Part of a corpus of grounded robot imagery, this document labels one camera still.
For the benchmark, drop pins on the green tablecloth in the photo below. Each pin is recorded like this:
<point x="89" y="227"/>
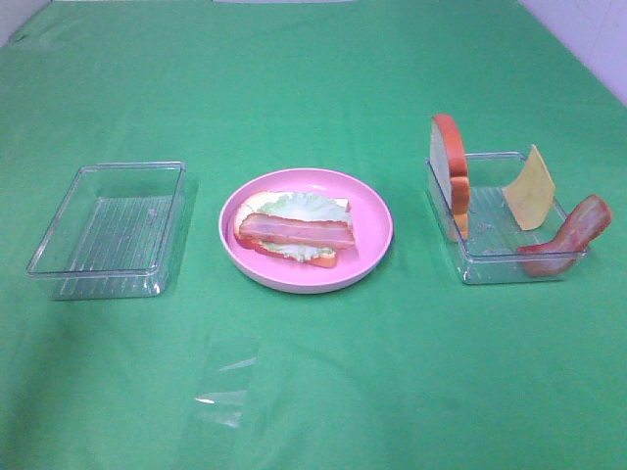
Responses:
<point x="410" y="368"/>

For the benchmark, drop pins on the pink round plate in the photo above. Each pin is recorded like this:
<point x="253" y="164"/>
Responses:
<point x="373" y="226"/>

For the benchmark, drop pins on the green lettuce leaf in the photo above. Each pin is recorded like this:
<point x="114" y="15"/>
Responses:
<point x="313" y="205"/>

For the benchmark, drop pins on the white bread slice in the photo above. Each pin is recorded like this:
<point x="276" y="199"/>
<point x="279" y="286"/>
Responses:
<point x="250" y="203"/>

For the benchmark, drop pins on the clear left plastic tray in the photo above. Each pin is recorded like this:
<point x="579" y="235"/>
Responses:
<point x="114" y="234"/>

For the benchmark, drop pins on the upright toast bread slice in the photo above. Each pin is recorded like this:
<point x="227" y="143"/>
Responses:
<point x="449" y="163"/>

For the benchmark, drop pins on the pink bacon strip tray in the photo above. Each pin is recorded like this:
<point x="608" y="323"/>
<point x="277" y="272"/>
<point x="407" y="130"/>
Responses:
<point x="280" y="230"/>

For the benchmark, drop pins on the clear right plastic tray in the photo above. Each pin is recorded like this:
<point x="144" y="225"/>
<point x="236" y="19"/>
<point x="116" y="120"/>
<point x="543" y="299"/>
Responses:
<point x="488" y="254"/>

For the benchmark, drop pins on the red bacon strip tray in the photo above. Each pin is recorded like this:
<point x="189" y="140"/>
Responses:
<point x="590" y="218"/>

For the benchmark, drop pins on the clear plastic tray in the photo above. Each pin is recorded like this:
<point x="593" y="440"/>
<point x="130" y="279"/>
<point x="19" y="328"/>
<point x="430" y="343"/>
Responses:
<point x="488" y="254"/>
<point x="114" y="234"/>

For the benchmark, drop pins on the clear tape patch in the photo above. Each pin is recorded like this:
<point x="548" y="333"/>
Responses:
<point x="225" y="381"/>

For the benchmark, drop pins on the yellow cheese slice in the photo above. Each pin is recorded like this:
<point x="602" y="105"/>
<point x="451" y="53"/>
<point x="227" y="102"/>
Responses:
<point x="530" y="195"/>

